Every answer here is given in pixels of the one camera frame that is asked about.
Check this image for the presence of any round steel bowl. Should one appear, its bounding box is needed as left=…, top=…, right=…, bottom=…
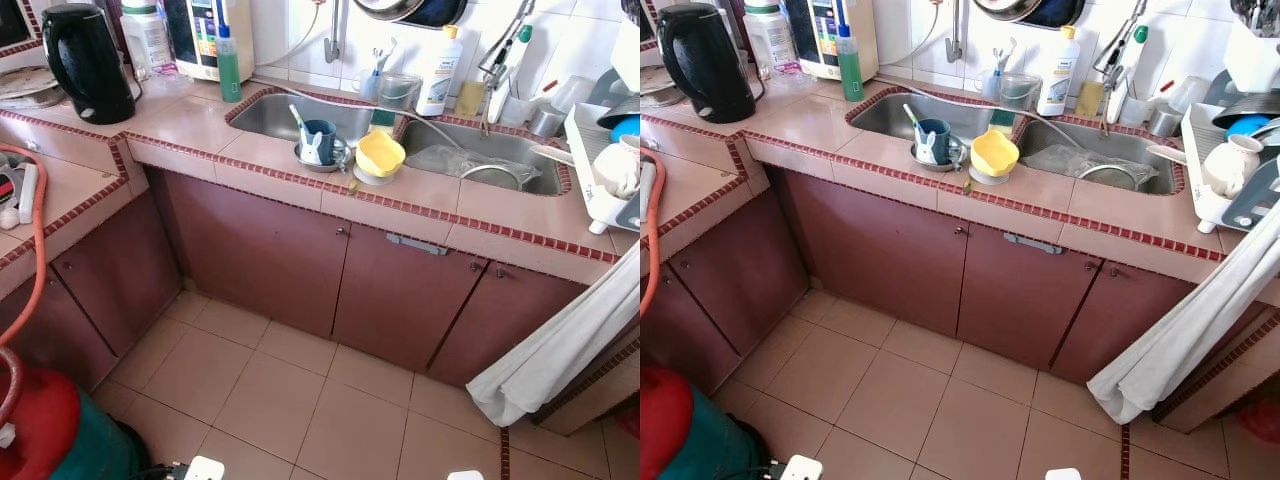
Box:
left=293, top=140, right=353, bottom=175
left=909, top=140, right=969, bottom=174

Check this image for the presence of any white ceramic teapot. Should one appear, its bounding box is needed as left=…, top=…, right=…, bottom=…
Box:
left=1202, top=135, right=1263, bottom=199
left=592, top=143, right=641, bottom=201

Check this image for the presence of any brown cabinet door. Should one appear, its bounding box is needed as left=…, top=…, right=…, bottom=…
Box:
left=785, top=170, right=971, bottom=336
left=333, top=225, right=491, bottom=373
left=640, top=265, right=739, bottom=393
left=1050, top=262, right=1196, bottom=386
left=955, top=225, right=1111, bottom=371
left=0, top=265, right=119, bottom=393
left=668, top=190, right=809, bottom=356
left=50, top=190, right=183, bottom=356
left=428, top=262, right=591, bottom=389
left=165, top=170, right=351, bottom=339

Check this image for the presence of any white cloth towel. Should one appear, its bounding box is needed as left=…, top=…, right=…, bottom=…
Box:
left=465, top=243, right=641, bottom=429
left=1086, top=200, right=1280, bottom=426

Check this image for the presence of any small steel cup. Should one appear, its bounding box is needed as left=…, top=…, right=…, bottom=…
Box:
left=1146, top=102, right=1184, bottom=139
left=528, top=100, right=567, bottom=138

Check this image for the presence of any round steel plate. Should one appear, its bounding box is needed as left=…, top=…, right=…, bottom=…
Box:
left=640, top=68, right=686, bottom=109
left=0, top=65, right=63, bottom=109

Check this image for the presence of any round steel strainer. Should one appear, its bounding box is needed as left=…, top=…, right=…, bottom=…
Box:
left=1075, top=163, right=1161, bottom=196
left=459, top=163, right=549, bottom=197

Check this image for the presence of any red gas cylinder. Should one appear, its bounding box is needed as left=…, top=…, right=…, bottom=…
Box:
left=0, top=345, right=83, bottom=480
left=640, top=365, right=706, bottom=480

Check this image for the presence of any black electric kettle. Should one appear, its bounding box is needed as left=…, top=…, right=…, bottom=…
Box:
left=41, top=3, right=137, bottom=126
left=655, top=3, right=758, bottom=125

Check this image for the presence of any steel sink basin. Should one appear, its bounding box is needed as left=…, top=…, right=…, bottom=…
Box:
left=848, top=90, right=996, bottom=149
left=1012, top=118, right=1186, bottom=197
left=395, top=118, right=571, bottom=198
left=228, top=88, right=376, bottom=151

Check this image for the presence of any white bottle green cap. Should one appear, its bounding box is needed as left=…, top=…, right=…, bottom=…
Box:
left=487, top=25, right=536, bottom=126
left=1105, top=25, right=1151, bottom=126

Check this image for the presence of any green gas cylinder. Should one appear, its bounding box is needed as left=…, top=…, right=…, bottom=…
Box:
left=48, top=393, right=151, bottom=480
left=672, top=392, right=771, bottom=480

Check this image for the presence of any clear jar white lid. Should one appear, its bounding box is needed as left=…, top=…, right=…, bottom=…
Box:
left=743, top=0, right=801, bottom=79
left=120, top=0, right=178, bottom=83

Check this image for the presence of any white detergent bottle yellow cap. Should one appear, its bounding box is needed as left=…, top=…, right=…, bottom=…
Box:
left=1036, top=25, right=1083, bottom=118
left=416, top=25, right=464, bottom=118

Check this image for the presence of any green dish soap bottle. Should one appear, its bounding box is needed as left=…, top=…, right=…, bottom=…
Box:
left=837, top=24, right=865, bottom=103
left=216, top=24, right=244, bottom=104

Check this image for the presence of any cream water ionizer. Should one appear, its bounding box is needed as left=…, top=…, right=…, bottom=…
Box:
left=785, top=0, right=880, bottom=83
left=162, top=0, right=255, bottom=83

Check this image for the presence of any clear plastic scrubber container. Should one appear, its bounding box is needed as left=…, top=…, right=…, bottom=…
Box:
left=378, top=72, right=424, bottom=112
left=998, top=72, right=1044, bottom=112

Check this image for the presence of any white toothbrush cup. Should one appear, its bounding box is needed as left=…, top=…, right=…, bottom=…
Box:
left=978, top=68, right=1019, bottom=101
left=358, top=68, right=399, bottom=103

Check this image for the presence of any hanging steel pan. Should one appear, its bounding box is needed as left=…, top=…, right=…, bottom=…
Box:
left=350, top=0, right=471, bottom=29
left=972, top=0, right=1088, bottom=29

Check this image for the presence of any white power strip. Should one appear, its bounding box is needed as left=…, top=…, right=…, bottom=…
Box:
left=0, top=163, right=39, bottom=231

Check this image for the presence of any orange gas hose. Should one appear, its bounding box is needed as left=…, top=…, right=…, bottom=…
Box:
left=640, top=155, right=668, bottom=319
left=0, top=143, right=49, bottom=346

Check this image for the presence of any metal cabinet handle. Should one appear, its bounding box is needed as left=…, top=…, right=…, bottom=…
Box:
left=386, top=232, right=453, bottom=257
left=1003, top=232, right=1066, bottom=256

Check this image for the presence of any chrome wall tap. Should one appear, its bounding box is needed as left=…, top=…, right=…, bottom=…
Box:
left=945, top=0, right=969, bottom=64
left=322, top=0, right=347, bottom=64

